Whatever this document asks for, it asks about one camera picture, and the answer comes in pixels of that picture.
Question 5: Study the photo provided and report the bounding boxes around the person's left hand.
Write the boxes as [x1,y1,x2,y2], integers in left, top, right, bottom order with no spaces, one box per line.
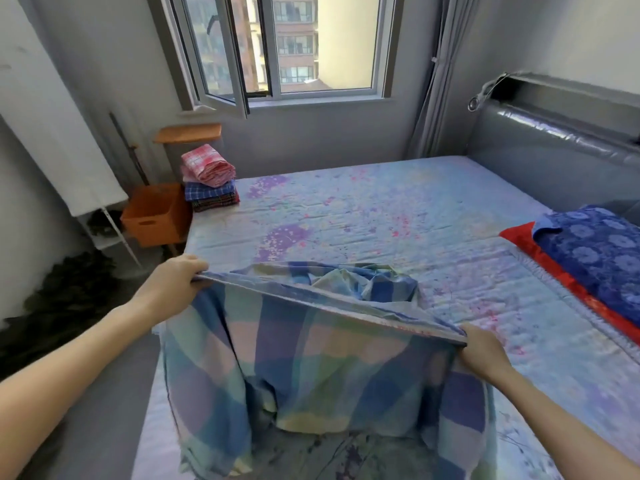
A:
[129,253,212,330]

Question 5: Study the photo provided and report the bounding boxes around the grey curtain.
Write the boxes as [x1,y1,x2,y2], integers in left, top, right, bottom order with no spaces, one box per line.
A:
[404,0,487,162]

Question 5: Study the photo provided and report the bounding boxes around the white bed sheet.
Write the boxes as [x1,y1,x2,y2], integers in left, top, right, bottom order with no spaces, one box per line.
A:
[157,259,499,480]

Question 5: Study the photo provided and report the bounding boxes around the red blue cloth item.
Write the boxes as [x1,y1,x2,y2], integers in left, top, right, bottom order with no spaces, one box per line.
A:
[499,201,640,347]

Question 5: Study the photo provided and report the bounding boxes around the red green plaid cloth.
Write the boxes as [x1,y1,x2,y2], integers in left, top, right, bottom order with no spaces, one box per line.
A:
[186,191,242,214]

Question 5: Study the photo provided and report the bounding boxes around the person's right forearm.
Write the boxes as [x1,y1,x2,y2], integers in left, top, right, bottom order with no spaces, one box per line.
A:
[488,367,640,480]

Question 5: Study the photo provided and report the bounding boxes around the grey padded headboard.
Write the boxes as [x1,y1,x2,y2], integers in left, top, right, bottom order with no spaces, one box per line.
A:
[464,71,640,218]

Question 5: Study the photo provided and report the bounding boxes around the orange plastic storage bin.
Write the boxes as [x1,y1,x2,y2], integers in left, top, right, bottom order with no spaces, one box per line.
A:
[121,181,194,249]

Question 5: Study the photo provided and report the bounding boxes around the blue floral patterned sheet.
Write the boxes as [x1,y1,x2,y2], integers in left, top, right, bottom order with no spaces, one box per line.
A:
[129,153,640,480]

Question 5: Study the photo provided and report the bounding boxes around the green leafy plant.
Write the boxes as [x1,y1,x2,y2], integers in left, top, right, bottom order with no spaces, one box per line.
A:
[0,249,133,378]

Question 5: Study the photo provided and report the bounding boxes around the clip-on bed lamp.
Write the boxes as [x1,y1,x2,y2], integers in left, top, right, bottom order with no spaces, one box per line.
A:
[467,71,514,115]

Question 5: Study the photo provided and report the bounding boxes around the person's left forearm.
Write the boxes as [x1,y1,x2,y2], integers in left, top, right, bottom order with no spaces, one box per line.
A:
[0,297,163,480]

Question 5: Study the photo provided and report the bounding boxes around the white framed window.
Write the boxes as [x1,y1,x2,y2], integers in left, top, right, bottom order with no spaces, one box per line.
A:
[144,0,407,119]

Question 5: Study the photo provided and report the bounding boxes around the blue checked cloth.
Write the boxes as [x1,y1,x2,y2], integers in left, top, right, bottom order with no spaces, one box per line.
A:
[183,179,239,204]

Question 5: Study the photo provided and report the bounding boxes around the white plastic stool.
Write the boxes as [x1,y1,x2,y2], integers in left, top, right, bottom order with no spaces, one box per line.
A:
[78,207,143,268]

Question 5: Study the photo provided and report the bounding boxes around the red white plaid cloth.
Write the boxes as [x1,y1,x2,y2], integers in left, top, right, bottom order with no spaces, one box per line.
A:
[179,141,239,189]

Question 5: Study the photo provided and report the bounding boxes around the person's right hand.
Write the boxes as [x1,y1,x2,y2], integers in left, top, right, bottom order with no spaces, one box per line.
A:
[454,321,517,390]

